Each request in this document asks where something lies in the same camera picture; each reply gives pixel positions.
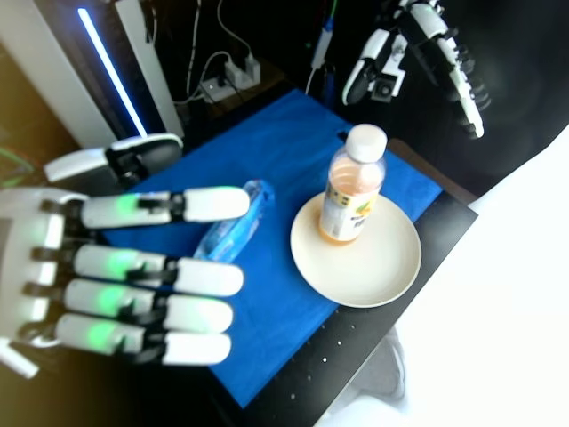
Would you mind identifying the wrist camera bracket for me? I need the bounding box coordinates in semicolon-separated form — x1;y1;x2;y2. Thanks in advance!
371;34;408;103

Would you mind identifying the white adapter with cable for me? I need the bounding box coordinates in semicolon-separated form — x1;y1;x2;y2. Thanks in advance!
304;26;334;95

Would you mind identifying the white power strip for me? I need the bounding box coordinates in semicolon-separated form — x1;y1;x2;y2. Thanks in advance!
198;51;262;102

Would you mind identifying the white tower with blue light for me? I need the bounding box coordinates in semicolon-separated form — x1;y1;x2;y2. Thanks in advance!
0;0;186;148

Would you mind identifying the cream round plate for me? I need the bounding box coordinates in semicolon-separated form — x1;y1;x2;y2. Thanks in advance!
289;190;422;309

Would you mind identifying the blue cloth mat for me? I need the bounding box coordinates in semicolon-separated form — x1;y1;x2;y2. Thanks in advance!
95;87;445;409

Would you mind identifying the white cable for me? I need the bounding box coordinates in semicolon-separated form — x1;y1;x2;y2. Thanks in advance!
172;0;257;106

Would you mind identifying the orange drink bottle white cap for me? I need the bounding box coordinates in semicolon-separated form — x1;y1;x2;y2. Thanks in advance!
317;123;389;245

